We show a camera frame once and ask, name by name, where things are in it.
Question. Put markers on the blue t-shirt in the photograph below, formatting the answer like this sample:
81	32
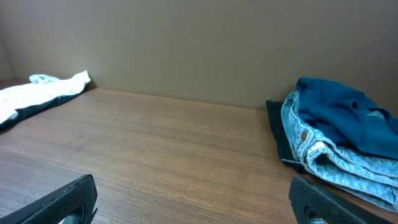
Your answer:
347	117

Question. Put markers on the white shirt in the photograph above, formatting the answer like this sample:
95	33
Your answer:
41	89

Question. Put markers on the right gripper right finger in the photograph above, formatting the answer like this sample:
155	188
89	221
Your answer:
312	203

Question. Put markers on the black folded garment under jeans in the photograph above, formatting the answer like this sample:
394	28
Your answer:
283	147

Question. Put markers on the black garment under pile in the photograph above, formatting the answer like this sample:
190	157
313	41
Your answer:
34	110

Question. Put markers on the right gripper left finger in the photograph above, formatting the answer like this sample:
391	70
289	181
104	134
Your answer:
73	203

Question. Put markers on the folded light blue jeans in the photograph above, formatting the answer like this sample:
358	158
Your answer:
370	178

